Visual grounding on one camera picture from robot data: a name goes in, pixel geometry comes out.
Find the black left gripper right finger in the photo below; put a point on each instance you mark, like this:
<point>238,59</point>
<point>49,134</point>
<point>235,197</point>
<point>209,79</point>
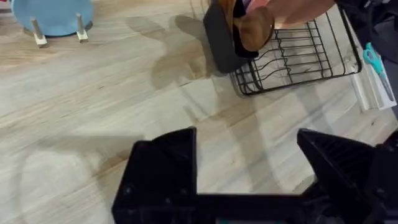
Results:
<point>345,168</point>

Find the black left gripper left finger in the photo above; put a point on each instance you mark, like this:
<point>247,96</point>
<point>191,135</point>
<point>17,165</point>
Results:
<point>161,174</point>

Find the brown plate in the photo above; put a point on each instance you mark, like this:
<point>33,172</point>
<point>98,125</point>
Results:
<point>256,29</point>

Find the small wooden peg rack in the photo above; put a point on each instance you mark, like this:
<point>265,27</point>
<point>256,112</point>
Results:
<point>39,38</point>

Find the pink plate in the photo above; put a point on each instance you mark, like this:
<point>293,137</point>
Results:
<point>258,3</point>

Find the blue plate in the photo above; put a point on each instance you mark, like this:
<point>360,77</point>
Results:
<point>53,15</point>

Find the white flat box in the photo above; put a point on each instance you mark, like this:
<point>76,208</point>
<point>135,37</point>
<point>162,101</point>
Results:
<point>370,93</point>

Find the person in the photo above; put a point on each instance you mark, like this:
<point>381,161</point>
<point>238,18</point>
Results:
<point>373,18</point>

